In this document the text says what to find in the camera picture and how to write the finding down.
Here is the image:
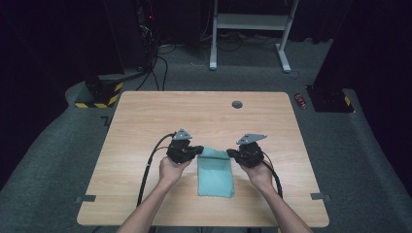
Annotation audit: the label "person's right hand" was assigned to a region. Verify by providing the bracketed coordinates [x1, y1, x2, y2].
[239, 159, 275, 193]

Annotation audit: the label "teal cloth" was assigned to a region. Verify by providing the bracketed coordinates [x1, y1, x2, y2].
[196, 147, 235, 198]

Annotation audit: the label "black base with yellow stripes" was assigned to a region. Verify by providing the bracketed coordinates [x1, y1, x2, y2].
[74, 75, 125, 110]

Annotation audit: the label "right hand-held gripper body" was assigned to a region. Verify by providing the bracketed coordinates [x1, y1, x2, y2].
[235, 133, 268, 169]

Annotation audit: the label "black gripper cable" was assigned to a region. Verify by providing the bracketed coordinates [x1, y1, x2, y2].
[135, 131, 178, 208]
[260, 150, 284, 199]

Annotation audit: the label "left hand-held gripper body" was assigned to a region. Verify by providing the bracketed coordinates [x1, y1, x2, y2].
[165, 127, 195, 165]

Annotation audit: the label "black floor cables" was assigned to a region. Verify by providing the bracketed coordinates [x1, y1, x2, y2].
[135, 42, 178, 91]

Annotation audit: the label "dark equipment rack with light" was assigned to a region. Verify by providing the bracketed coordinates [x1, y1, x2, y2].
[135, 0, 160, 71]

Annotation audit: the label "black stand base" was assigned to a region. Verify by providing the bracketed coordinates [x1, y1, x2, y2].
[305, 84, 355, 114]

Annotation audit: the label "white metal stand frame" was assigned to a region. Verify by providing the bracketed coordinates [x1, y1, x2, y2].
[208, 0, 300, 74]

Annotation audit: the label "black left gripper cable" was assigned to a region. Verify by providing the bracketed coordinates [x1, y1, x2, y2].
[135, 131, 178, 208]

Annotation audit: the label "red can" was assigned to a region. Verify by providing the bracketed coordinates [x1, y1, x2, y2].
[293, 92, 307, 110]

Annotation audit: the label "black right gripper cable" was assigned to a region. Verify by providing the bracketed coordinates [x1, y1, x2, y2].
[260, 150, 284, 199]

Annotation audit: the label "grey tape strip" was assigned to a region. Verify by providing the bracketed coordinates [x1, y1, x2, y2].
[75, 194, 97, 204]
[310, 192, 332, 202]

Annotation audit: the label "person's left hand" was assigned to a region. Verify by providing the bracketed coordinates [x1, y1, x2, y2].
[158, 156, 192, 189]

